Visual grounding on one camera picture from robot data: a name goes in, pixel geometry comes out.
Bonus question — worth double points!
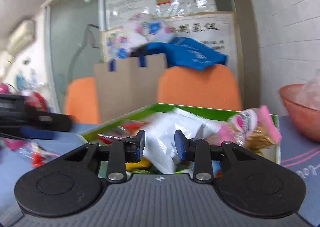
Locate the dark red date packet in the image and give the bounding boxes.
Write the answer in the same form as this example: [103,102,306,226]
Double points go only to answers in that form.
[98,120,147,144]

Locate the white snack packet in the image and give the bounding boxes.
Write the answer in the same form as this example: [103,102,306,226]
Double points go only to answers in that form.
[141,108,222,175]

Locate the pink striped chip bag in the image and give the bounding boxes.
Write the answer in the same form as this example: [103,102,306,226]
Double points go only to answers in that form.
[217,105,281,154]

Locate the yellow egg yolk pastry packet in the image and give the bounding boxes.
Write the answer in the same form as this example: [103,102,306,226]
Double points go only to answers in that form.
[125,157,152,172]

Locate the green open cardboard box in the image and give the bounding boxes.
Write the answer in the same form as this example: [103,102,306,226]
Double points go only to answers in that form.
[80,103,279,175]

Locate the pink thermos bottle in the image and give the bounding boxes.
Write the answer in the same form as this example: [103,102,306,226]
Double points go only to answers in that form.
[0,83,11,94]

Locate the left orange chair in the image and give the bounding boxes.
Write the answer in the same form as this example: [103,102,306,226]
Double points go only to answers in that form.
[64,77,100,124]

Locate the orange chair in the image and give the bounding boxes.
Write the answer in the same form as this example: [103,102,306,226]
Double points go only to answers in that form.
[64,77,100,124]
[157,64,243,111]

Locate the brown cardboard sheet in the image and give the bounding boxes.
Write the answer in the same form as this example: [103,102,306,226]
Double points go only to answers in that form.
[94,54,167,122]

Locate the right orange chair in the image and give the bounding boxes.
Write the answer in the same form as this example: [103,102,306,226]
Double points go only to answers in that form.
[157,64,243,111]

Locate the air conditioner unit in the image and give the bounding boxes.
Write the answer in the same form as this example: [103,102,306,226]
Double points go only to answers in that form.
[7,20,35,56]

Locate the blue fabric bag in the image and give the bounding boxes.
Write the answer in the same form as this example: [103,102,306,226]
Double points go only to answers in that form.
[144,36,228,71]

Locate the floral cloth bundle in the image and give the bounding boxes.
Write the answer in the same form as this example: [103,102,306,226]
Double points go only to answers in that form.
[105,13,176,61]

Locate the red plastic bowl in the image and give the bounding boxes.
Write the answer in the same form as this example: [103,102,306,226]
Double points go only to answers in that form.
[279,84,320,142]

